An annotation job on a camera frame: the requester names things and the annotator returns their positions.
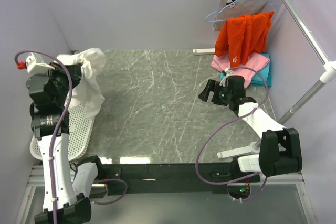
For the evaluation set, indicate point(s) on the orange t-shirt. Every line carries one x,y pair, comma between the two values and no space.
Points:
239,37

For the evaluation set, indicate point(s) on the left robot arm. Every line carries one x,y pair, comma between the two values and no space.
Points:
65,200

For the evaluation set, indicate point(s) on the teal folded t-shirt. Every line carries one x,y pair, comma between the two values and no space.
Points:
256,61

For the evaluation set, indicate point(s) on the aluminium frame rail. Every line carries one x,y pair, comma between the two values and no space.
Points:
99,186

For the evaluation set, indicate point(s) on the metal clothes rack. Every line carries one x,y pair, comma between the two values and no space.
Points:
295,68

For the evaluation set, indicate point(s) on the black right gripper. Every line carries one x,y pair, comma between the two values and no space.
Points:
212,85

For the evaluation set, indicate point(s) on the white t-shirt with red print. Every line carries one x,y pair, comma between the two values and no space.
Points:
87,93

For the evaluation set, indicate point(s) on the black base beam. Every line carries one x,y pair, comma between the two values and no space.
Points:
168,178

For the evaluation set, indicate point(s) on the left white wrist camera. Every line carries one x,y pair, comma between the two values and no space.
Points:
34,65

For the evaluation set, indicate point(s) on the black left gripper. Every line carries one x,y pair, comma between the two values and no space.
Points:
75,70

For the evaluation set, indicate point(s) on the white perforated laundry basket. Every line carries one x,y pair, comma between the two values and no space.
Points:
80,129

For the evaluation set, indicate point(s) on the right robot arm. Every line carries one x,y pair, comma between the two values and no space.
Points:
276,152

